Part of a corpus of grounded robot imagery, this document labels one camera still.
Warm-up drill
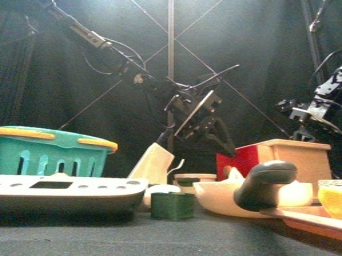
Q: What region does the small white bowl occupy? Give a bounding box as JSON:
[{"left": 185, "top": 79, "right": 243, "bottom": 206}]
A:
[{"left": 172, "top": 172, "right": 217, "bottom": 194}]

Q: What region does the black frame upright post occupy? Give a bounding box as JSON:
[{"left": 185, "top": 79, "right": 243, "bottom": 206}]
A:
[{"left": 300, "top": 0, "right": 324, "bottom": 88}]

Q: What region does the white toy food piece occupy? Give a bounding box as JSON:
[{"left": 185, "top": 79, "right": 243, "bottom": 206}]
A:
[{"left": 223, "top": 165, "right": 246, "bottom": 183}]

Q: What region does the teal basket with orange handles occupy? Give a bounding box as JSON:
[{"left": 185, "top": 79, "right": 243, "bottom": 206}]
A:
[{"left": 0, "top": 125, "right": 119, "bottom": 178}]

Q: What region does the white round bowl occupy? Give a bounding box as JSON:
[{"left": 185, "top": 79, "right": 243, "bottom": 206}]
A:
[{"left": 191, "top": 179, "right": 315, "bottom": 219}]

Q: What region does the grey metal frame pole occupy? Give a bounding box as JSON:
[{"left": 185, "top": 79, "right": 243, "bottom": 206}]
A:
[{"left": 165, "top": 0, "right": 176, "bottom": 153}]

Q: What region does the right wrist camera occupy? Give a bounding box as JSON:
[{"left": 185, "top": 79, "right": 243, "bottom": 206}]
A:
[{"left": 275, "top": 99, "right": 311, "bottom": 123}]

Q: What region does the black backdrop cloth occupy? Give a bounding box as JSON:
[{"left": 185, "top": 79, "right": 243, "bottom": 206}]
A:
[{"left": 0, "top": 0, "right": 342, "bottom": 179}]

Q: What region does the pink rectangular tray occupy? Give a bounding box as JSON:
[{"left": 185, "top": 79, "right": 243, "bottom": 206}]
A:
[{"left": 259, "top": 205, "right": 342, "bottom": 242}]

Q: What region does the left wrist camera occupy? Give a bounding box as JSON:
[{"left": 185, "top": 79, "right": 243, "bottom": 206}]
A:
[{"left": 195, "top": 71, "right": 224, "bottom": 92}]

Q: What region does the wooden drawer with red front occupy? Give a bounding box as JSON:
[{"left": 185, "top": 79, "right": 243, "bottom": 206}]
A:
[{"left": 215, "top": 144, "right": 260, "bottom": 183}]

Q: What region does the dark green cube block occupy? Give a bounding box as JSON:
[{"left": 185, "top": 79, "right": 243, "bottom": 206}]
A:
[{"left": 149, "top": 192, "right": 196, "bottom": 222}]

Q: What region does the white rounded toy piece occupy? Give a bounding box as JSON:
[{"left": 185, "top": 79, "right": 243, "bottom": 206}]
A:
[{"left": 143, "top": 184, "right": 181, "bottom": 209}]

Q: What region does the white toy kitchen scale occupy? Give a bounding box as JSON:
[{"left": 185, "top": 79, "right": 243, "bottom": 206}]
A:
[{"left": 0, "top": 174, "right": 149, "bottom": 215}]

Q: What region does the thin diagonal brace cord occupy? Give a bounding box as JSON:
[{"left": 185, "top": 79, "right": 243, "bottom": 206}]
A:
[
  {"left": 58, "top": 0, "right": 223, "bottom": 130},
  {"left": 129, "top": 0, "right": 291, "bottom": 138}
]

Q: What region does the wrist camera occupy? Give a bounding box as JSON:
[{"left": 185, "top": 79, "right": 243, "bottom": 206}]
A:
[
  {"left": 195, "top": 71, "right": 224, "bottom": 92},
  {"left": 275, "top": 99, "right": 311, "bottom": 123}
]

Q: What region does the light wooden drawer cabinet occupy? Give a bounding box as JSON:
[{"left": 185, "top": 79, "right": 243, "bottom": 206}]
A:
[{"left": 235, "top": 138, "right": 332, "bottom": 201}]

